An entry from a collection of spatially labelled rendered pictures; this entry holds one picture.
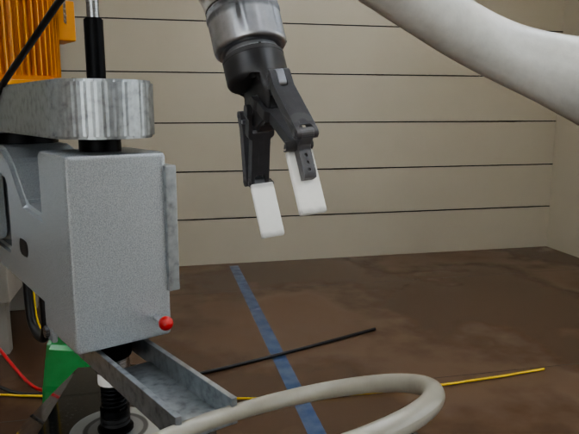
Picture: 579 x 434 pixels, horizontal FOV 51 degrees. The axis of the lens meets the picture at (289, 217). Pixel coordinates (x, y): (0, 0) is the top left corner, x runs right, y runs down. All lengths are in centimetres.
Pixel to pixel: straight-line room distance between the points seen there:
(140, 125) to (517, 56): 83
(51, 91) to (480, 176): 630
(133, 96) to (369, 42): 550
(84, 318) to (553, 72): 101
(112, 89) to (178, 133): 501
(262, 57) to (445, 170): 639
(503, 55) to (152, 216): 88
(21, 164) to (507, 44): 137
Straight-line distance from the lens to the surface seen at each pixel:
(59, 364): 317
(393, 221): 687
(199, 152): 628
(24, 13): 193
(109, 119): 126
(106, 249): 132
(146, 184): 133
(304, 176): 62
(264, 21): 73
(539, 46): 68
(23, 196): 170
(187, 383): 127
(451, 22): 65
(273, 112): 68
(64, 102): 129
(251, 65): 71
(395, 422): 73
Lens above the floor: 164
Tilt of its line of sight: 10 degrees down
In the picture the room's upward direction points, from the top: straight up
